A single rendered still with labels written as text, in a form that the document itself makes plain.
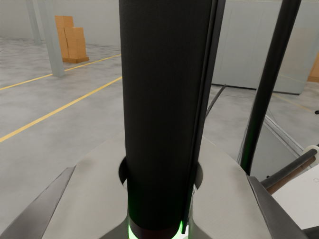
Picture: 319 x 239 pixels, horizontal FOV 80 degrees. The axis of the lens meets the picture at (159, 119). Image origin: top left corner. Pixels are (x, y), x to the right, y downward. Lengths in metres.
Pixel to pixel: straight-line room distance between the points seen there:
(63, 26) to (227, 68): 5.91
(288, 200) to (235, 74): 5.23
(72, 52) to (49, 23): 2.35
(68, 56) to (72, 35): 0.81
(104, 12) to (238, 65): 10.32
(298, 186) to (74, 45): 8.12
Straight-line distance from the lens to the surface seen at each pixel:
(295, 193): 0.55
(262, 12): 5.60
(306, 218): 0.52
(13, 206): 2.31
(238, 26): 5.53
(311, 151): 0.38
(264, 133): 1.47
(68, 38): 8.41
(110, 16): 13.93
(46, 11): 6.23
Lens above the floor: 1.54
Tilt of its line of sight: 27 degrees down
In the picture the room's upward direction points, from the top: 3 degrees clockwise
